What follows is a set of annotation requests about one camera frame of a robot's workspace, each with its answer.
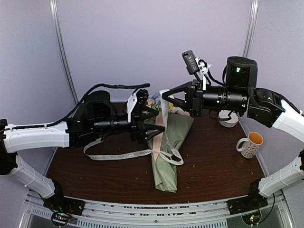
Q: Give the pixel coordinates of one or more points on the left aluminium frame post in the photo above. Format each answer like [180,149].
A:
[62,51]

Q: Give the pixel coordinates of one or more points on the right aluminium frame post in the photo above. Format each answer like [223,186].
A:
[252,21]

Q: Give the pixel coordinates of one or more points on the aluminium frame post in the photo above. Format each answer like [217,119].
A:
[252,21]
[62,51]

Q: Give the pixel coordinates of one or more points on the pale yellow flower stem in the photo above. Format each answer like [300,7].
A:
[157,106]

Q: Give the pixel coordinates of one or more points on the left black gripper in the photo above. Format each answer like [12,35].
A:
[137,134]

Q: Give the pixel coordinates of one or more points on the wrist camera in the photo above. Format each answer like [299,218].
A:
[197,67]
[131,103]

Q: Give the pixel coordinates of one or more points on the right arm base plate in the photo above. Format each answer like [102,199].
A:
[248,207]

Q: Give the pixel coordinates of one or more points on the right white scalloped bowl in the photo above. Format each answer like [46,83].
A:
[228,118]

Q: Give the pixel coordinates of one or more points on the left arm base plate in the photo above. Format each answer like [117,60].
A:
[63,215]

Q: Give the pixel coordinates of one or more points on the front aluminium rail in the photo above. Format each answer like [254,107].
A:
[208,214]

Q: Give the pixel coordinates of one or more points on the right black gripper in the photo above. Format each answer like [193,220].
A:
[194,108]

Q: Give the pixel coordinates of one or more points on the white printed ribbon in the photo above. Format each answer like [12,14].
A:
[133,155]

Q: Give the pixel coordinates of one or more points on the white patterned mug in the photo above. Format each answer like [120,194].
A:
[249,146]

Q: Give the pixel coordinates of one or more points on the peach flower stem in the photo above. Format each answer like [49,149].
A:
[150,102]

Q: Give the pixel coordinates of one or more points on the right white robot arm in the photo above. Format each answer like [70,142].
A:
[237,93]

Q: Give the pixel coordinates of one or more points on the blue flower stem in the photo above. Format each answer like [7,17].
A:
[154,96]

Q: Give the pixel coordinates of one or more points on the pink rose stem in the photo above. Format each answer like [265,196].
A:
[178,110]

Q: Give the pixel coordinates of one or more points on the pink wrapping paper sheet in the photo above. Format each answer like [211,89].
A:
[165,174]

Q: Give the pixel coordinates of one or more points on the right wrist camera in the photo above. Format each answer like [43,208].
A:
[197,67]

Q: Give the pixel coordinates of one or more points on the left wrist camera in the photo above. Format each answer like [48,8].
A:
[131,103]

